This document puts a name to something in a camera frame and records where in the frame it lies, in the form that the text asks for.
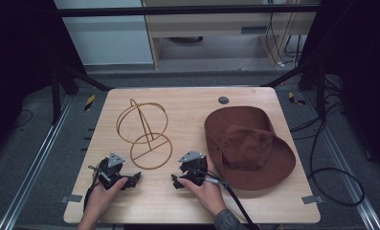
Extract grey tape piece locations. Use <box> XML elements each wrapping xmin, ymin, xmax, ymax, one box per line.
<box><xmin>59</xmin><ymin>194</ymin><xmax>83</xmax><ymax>204</ymax></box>
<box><xmin>301</xmin><ymin>195</ymin><xmax>324</xmax><ymax>205</ymax></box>

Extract light wooden desk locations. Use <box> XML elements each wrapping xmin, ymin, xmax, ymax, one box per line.
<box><xmin>141</xmin><ymin>0</ymin><xmax>322</xmax><ymax>70</ymax></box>

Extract dark curtain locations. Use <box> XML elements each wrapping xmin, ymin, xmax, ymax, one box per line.
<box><xmin>297</xmin><ymin>0</ymin><xmax>380</xmax><ymax>180</ymax></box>
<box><xmin>0</xmin><ymin>0</ymin><xmax>87</xmax><ymax>161</ymax></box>

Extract aluminium floor rail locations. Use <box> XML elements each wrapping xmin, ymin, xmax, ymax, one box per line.
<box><xmin>303</xmin><ymin>90</ymin><xmax>380</xmax><ymax>230</ymax></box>
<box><xmin>0</xmin><ymin>95</ymin><xmax>75</xmax><ymax>230</ymax></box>

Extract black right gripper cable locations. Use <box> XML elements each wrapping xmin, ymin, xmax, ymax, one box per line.
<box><xmin>190</xmin><ymin>168</ymin><xmax>261</xmax><ymax>230</ymax></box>

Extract yellow black striped tape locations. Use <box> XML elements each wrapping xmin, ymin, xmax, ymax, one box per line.
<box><xmin>83</xmin><ymin>94</ymin><xmax>97</xmax><ymax>112</ymax></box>
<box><xmin>287</xmin><ymin>91</ymin><xmax>306</xmax><ymax>106</ymax></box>

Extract black looped floor cable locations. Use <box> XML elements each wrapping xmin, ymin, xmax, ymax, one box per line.
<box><xmin>288</xmin><ymin>92</ymin><xmax>367</xmax><ymax>208</ymax></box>

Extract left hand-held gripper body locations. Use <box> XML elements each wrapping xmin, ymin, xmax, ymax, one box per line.
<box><xmin>96</xmin><ymin>151</ymin><xmax>128</xmax><ymax>191</ymax></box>

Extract black horizontal frame bar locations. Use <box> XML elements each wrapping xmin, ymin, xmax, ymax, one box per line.
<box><xmin>54</xmin><ymin>3</ymin><xmax>322</xmax><ymax>18</ymax></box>

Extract black metal frame stand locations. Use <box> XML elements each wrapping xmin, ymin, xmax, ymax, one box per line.
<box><xmin>261</xmin><ymin>60</ymin><xmax>327</xmax><ymax>123</ymax></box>
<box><xmin>49</xmin><ymin>61</ymin><xmax>114</xmax><ymax>127</ymax></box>

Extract gold wire hat stand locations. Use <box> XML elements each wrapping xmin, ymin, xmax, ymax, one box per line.
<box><xmin>115</xmin><ymin>98</ymin><xmax>174</xmax><ymax>172</ymax></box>

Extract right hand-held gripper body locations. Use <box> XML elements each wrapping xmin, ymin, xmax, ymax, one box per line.
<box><xmin>177</xmin><ymin>149</ymin><xmax>209</xmax><ymax>187</ymax></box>

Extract person's left hand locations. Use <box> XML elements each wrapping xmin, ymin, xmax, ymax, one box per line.
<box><xmin>83</xmin><ymin>176</ymin><xmax>129</xmax><ymax>222</ymax></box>

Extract hanging black desk cables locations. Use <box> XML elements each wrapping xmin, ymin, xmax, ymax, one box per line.
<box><xmin>264</xmin><ymin>0</ymin><xmax>304</xmax><ymax>69</ymax></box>

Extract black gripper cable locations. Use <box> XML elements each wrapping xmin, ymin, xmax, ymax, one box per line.
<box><xmin>82</xmin><ymin>164</ymin><xmax>106</xmax><ymax>213</ymax></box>
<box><xmin>190</xmin><ymin>168</ymin><xmax>261</xmax><ymax>230</ymax></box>

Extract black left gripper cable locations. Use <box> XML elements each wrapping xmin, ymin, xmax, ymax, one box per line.
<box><xmin>82</xmin><ymin>164</ymin><xmax>106</xmax><ymax>213</ymax></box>

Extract brown wide-brim hat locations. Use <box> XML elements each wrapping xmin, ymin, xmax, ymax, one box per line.
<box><xmin>203</xmin><ymin>105</ymin><xmax>298</xmax><ymax>192</ymax></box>

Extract person's right hand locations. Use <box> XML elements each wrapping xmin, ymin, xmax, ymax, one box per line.
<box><xmin>176</xmin><ymin>156</ymin><xmax>228</xmax><ymax>219</ymax></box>

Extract white cabinet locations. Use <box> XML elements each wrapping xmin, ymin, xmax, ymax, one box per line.
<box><xmin>53</xmin><ymin>0</ymin><xmax>155</xmax><ymax>67</ymax></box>

